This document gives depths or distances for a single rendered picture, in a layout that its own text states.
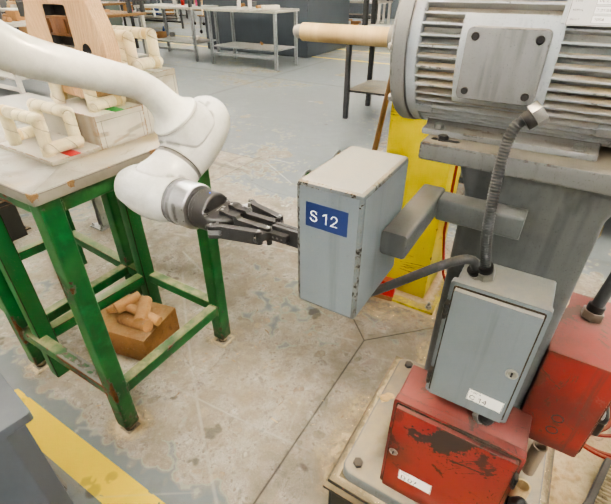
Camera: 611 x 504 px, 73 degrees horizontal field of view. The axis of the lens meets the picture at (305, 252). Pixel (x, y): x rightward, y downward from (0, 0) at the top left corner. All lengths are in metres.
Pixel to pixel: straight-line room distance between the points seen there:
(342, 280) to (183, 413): 1.21
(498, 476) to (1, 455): 0.90
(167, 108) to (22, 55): 0.24
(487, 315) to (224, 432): 1.13
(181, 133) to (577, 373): 0.84
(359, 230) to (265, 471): 1.13
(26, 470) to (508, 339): 0.89
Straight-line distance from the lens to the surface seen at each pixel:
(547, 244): 0.75
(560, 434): 1.01
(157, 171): 0.85
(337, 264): 0.57
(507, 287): 0.73
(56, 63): 0.79
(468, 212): 0.70
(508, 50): 0.64
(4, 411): 0.94
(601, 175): 0.69
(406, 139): 1.81
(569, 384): 0.91
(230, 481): 1.53
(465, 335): 0.75
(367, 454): 1.22
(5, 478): 1.01
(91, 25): 1.30
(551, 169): 0.69
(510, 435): 0.94
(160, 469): 1.60
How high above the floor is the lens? 1.34
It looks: 33 degrees down
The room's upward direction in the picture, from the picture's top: straight up
